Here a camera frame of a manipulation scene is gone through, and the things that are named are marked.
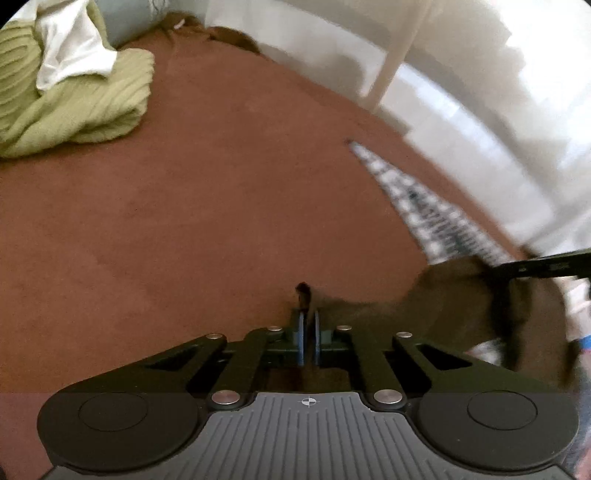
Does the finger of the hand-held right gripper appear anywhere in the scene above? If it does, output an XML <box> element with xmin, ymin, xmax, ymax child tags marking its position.
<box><xmin>489</xmin><ymin>249</ymin><xmax>591</xmax><ymax>281</ymax></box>

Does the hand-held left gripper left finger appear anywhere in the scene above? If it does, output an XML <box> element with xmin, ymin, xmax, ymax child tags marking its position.
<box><xmin>60</xmin><ymin>310</ymin><xmax>307</xmax><ymax>411</ymax></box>

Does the dark patterned cloth white border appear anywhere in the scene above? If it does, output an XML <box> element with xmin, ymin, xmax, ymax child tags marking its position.
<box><xmin>348</xmin><ymin>141</ymin><xmax>527</xmax><ymax>267</ymax></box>

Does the green knitted blanket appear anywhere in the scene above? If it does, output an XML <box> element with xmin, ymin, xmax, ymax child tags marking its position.
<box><xmin>0</xmin><ymin>0</ymin><xmax>155</xmax><ymax>159</ymax></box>

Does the dark brown garment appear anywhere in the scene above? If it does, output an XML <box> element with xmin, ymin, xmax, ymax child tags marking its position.
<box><xmin>293</xmin><ymin>256</ymin><xmax>578</xmax><ymax>394</ymax></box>

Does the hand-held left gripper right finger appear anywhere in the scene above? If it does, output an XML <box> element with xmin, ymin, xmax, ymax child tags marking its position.
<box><xmin>313</xmin><ymin>310</ymin><xmax>560</xmax><ymax>411</ymax></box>

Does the brown bed sheet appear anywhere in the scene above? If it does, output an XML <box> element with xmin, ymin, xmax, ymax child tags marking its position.
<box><xmin>0</xmin><ymin>11</ymin><xmax>532</xmax><ymax>480</ymax></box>

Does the light blue pillow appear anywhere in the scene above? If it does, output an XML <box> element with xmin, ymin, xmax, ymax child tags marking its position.
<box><xmin>95</xmin><ymin>0</ymin><xmax>172</xmax><ymax>49</ymax></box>

